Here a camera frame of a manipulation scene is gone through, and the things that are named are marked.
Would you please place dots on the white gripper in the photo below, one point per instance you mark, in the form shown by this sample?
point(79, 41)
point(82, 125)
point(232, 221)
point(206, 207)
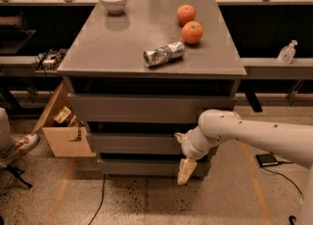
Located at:
point(187, 147)

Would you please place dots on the grey drawer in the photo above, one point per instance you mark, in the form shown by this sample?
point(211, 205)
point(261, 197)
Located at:
point(163, 168)
point(139, 144)
point(145, 108)

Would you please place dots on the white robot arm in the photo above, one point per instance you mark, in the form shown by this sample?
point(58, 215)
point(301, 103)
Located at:
point(293, 142)

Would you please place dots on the grey bottom drawer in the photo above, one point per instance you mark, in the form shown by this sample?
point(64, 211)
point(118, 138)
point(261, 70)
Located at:
point(163, 168)

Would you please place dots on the grey drawer cabinet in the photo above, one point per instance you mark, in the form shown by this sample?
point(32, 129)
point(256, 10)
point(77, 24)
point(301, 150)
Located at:
point(107, 58)

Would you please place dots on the grey top drawer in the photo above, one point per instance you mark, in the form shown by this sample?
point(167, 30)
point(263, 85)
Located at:
point(145, 108)

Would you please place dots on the black foot pedal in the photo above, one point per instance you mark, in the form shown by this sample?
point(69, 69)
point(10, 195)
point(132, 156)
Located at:
point(265, 160)

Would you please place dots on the crushed silver can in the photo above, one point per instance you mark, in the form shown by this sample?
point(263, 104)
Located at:
point(163, 55)

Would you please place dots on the orange fruit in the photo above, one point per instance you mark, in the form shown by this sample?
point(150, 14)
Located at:
point(192, 32)

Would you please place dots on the wooden box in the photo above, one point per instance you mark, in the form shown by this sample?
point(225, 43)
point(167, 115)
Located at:
point(64, 140)

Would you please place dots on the snack packet in box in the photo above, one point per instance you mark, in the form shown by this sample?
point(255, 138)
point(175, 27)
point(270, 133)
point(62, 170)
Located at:
point(63, 114)

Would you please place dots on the red apple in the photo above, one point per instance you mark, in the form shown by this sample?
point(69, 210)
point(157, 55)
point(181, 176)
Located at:
point(185, 13)

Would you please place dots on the clear sanitizer bottle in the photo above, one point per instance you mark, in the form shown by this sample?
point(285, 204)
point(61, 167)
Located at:
point(287, 53)

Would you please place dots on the white red sneaker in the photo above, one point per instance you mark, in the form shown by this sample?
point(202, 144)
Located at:
point(16, 147)

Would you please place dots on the black patterned notebook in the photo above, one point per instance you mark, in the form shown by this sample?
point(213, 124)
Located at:
point(50, 61)

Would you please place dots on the white ceramic bowl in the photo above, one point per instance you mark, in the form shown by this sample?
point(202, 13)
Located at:
point(114, 6)

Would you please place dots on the black chair leg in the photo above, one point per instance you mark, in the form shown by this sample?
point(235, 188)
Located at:
point(16, 172)

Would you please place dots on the grey trouser leg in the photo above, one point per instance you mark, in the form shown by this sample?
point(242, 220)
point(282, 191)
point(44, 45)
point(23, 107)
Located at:
point(5, 134)

